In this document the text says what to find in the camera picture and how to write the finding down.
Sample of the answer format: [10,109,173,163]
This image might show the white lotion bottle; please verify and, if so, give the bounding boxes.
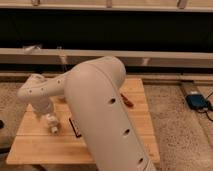
[46,114,59,134]

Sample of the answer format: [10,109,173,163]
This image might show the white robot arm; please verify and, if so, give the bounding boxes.
[18,56,156,171]

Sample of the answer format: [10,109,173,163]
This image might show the dark chocolate bar wrapper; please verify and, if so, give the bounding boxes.
[69,118,82,138]

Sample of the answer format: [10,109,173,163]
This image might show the wooden table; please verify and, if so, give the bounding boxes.
[7,78,160,165]

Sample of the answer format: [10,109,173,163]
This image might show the blue box on floor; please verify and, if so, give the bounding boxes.
[186,94,207,110]

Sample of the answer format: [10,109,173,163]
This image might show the wooden rail shelf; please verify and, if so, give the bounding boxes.
[0,47,213,68]

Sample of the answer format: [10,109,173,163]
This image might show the black cable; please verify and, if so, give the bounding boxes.
[196,91,213,123]

